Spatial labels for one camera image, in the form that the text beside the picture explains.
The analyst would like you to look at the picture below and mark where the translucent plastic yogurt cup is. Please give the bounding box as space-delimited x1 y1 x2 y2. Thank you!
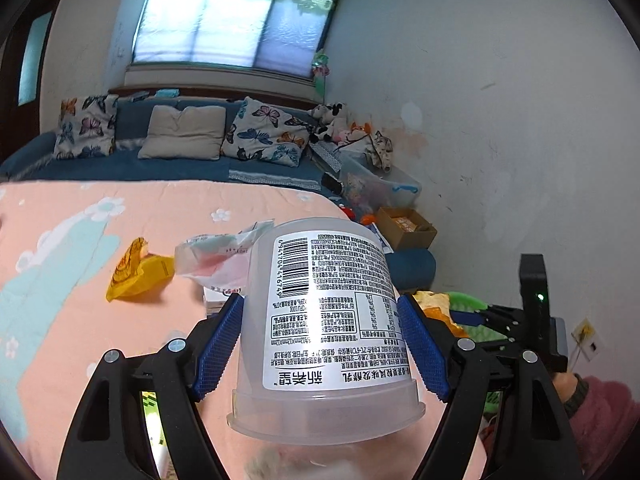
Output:
228 218 425 446

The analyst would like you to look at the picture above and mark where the white plastic bag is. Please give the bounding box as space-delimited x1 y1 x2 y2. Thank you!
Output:
175 220 274 294

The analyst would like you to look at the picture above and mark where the pink fuzzy sleeve forearm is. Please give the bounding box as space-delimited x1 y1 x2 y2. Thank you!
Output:
564 376 639 479

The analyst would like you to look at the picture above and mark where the person's right hand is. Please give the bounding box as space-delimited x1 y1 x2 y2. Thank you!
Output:
552 372 578 403

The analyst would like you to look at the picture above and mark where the green plastic basket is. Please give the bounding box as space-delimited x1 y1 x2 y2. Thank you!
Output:
447 290 509 413

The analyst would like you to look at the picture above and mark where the clear plastic bottle yellow label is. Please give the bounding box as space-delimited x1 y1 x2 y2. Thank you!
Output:
141 391 169 479

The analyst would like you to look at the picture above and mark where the blue round stool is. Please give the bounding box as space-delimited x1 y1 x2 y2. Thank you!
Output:
385 248 436 292

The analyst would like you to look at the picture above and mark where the cardboard box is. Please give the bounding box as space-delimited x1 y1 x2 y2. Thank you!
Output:
375 208 437 252

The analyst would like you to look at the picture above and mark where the clear plastic storage bin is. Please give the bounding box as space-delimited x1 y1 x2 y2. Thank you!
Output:
340 152 422 214

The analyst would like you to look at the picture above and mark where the yellow snack wrapper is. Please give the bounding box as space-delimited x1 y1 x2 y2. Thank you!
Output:
105 237 175 301

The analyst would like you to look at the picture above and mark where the pink patterned table blanket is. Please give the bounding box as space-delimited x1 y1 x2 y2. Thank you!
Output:
1 181 341 479

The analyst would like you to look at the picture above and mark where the white blue milk carton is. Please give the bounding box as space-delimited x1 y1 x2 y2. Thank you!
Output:
203 287 243 316

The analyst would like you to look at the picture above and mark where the plush toys pile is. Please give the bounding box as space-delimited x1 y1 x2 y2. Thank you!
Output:
308 102 394 172

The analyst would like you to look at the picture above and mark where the right butterfly pillow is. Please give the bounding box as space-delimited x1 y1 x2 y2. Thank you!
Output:
221 98 314 168

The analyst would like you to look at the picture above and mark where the butterfly pillow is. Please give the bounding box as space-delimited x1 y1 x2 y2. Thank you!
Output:
53 94 118 159
221 98 314 168

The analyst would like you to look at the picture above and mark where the blue sofa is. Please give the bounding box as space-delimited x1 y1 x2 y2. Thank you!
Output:
1 98 335 197

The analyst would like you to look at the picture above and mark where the left butterfly pillow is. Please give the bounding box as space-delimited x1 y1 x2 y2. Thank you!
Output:
53 94 118 159

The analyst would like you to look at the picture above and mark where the beige cushion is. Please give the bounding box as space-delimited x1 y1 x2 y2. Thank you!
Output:
138 105 226 160

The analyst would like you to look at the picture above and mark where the window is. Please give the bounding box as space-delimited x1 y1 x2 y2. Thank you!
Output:
132 0 337 79

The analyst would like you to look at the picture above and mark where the dark wooden door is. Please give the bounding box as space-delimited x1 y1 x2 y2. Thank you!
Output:
0 0 61 162

